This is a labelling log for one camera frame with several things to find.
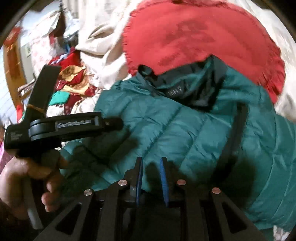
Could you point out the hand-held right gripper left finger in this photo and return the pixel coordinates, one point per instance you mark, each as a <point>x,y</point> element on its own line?
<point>139,183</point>

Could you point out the cream garment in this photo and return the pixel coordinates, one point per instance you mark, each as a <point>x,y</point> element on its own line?
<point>104,55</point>

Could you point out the person's left hand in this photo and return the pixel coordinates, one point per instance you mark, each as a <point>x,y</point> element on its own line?
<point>16,183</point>

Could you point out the teal puffer jacket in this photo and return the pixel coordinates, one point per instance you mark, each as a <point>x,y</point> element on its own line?
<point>196,139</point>

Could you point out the wooden door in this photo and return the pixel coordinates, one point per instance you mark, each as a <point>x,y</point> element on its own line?
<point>13,64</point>

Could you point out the red fringed blanket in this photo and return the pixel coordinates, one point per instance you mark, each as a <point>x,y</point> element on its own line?
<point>196,37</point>

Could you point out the white tube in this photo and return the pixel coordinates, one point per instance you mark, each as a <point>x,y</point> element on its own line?
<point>32,208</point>

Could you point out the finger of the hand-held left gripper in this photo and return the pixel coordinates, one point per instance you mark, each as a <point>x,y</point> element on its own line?
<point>112,124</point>

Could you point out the colourful printed quilt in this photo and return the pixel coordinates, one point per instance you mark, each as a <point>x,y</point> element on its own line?
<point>74,83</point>

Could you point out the white patterned bedsheet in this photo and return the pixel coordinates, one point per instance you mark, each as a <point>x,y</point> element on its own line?
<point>285,34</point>

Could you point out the floral pink cloth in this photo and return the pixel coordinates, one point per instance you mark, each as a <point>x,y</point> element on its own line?
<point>42,46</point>

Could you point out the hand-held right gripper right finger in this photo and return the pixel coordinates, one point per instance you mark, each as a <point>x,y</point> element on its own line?
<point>164,183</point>

